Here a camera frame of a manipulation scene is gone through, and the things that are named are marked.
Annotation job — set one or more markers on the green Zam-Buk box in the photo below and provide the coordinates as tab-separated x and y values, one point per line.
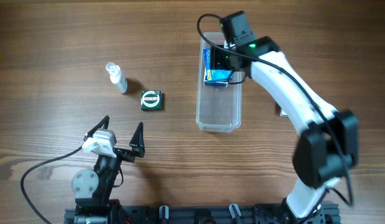
151	100

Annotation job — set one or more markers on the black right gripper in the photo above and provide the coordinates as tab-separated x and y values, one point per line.
218	58

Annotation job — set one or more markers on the white green medicine box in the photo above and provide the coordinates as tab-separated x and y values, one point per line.
282	113

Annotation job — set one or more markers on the blue VapoDrops box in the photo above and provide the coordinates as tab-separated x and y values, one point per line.
213	75

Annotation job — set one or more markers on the clear plastic container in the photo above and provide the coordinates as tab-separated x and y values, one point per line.
218	107

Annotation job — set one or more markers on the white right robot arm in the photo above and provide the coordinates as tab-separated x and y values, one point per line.
327	148

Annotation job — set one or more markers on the white blue Hansaplast box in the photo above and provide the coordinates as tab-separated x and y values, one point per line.
218	83

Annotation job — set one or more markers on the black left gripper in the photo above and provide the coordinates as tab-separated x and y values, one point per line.
121	152

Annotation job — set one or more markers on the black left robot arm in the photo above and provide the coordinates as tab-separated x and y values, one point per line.
93	187

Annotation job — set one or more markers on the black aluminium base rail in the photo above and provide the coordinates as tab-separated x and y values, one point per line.
261	213

